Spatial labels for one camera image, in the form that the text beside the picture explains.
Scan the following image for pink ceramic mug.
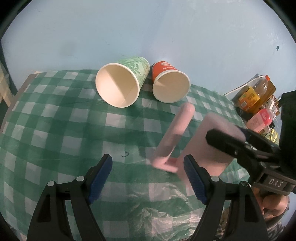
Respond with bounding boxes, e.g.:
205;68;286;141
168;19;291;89
151;102;246;185

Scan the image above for orange paper cup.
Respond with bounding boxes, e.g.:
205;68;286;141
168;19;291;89
152;61;191;103

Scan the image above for green patterned paper cup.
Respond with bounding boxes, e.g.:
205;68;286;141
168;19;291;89
95;57;150;108

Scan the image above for person's hand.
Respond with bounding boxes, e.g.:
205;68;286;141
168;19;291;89
252;187;289;219

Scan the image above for pink drink carton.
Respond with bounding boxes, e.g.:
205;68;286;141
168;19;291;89
246;108;275;133

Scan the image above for amber drink bottle orange cap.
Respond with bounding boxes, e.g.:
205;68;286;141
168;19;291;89
232;75;276;114

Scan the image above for green checkered tablecloth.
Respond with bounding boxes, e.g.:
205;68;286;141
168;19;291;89
0;69;253;241

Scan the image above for white cable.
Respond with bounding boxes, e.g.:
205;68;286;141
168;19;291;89
223;74;266;96

